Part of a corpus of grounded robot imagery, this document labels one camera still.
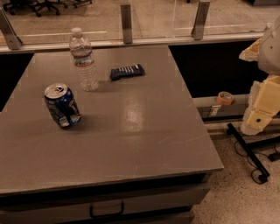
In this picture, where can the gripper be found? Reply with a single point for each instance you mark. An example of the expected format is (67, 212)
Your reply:
(270, 52)

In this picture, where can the clear plastic water bottle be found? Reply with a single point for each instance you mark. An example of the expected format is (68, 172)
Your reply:
(83, 60)

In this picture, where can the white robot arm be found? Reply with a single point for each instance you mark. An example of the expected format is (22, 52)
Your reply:
(266, 50)

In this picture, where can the roll of tan tape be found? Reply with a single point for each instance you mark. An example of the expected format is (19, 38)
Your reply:
(225, 98)

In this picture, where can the black floor stand bar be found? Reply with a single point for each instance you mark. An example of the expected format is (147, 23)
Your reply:
(250, 147)

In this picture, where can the dark blue snack packet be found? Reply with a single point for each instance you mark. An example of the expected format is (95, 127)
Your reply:
(126, 72)

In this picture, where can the grey cabinet drawer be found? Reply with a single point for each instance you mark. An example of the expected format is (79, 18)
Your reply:
(172, 205)

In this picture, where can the dented blue soda can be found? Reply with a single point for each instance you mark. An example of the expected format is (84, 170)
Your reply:
(61, 104)

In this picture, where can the black office chair base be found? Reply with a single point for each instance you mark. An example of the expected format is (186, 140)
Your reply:
(37, 6)

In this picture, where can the grey metal floor rail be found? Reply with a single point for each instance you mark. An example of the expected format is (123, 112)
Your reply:
(208, 107)

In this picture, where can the right metal glass bracket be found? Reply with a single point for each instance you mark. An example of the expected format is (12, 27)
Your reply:
(200, 20)

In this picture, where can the metal glass bracket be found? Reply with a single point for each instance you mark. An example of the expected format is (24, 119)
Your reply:
(126, 24)
(200, 20)
(11, 38)

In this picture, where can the middle metal glass bracket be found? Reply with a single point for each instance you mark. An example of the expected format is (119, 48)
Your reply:
(126, 24)

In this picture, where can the black drawer handle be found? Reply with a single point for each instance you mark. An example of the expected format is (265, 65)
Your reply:
(105, 209)

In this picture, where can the left metal glass bracket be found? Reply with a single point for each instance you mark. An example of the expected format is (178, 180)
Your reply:
(11, 38)

